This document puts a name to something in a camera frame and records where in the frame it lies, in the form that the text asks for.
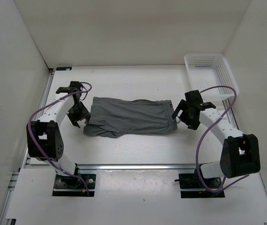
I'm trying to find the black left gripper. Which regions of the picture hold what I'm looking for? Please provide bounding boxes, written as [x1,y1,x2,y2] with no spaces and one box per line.
[67,101,91,128]

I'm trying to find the grey cotton shorts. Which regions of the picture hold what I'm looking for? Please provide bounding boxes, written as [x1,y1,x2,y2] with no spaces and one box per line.
[83,97,177,138]

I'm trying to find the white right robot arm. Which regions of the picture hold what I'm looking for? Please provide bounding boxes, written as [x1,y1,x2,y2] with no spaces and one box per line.
[172,90,260,188]

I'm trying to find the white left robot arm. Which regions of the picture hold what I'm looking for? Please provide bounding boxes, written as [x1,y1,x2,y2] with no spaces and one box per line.
[26,81,92,188]

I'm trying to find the white perforated plastic basket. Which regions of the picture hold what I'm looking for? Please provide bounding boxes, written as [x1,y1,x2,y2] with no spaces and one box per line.
[184,53,239,101]

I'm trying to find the blue corner label sticker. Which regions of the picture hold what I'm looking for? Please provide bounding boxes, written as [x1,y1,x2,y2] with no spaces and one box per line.
[56,67,72,71]

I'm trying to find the aluminium right frame rail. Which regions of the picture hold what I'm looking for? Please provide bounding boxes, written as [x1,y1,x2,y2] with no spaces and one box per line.
[222,97,248,134]

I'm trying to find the aluminium frame rail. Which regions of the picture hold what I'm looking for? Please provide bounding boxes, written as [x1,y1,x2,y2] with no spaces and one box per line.
[0,68,59,225]
[222,97,248,134]
[78,164,196,170]

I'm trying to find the aluminium front frame rail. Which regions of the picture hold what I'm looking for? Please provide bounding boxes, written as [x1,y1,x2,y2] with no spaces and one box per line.
[78,164,196,170]

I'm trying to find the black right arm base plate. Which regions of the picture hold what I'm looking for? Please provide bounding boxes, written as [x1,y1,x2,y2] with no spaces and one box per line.
[174,172,225,199]

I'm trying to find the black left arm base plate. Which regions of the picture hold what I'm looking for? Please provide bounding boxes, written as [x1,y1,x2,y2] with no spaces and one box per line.
[52,173,96,197]

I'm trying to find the aluminium left frame rail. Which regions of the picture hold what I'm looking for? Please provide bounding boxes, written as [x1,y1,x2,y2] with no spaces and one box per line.
[0,68,59,225]

